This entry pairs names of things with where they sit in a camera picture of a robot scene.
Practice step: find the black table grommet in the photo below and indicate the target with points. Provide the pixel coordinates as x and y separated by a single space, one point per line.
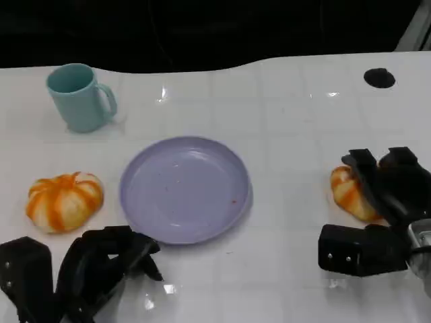
379 78

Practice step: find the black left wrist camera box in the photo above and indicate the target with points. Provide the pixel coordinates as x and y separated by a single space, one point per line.
25 272

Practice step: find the lilac plate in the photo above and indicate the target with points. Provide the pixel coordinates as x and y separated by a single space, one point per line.
185 191

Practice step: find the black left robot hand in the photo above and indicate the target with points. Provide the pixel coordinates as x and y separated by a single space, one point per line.
91 262

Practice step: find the grey metal frame post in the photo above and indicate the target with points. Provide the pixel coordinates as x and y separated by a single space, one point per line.
417 28

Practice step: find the pale green mug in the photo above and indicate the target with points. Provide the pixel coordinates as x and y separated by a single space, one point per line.
79 106

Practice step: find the orange and white bread roll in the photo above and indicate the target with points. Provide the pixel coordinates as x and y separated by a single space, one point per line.
64 202
347 193

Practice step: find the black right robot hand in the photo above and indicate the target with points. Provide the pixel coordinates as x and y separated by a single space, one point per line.
400 191

